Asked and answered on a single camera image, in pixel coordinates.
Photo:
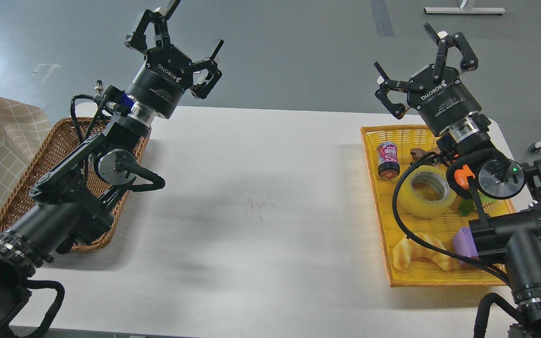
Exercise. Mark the small red drink can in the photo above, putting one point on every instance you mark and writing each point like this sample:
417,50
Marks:
388,162

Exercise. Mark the brown toy frog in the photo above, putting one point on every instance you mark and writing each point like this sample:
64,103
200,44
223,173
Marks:
417,153

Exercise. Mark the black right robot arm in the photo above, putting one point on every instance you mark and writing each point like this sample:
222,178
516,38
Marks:
506,194

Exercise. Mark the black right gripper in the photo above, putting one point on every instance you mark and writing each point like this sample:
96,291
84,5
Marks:
444,101

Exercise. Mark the white stand base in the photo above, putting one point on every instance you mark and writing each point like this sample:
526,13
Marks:
464,7

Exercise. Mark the yellow tape roll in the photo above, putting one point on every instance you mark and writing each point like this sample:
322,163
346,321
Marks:
425,193

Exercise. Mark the orange toy carrot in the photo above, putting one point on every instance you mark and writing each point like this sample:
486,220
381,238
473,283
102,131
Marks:
466,206

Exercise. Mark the brown wicker basket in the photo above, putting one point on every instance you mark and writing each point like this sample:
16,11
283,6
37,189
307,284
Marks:
61,140

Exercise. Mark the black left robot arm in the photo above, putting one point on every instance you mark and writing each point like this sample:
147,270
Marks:
75,199

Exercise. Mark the toy croissant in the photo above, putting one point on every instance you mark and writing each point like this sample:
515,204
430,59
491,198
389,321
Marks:
406,250

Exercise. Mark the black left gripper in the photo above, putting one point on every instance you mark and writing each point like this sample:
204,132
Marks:
163,80

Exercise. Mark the purple foam block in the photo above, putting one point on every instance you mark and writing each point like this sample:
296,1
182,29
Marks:
463,243

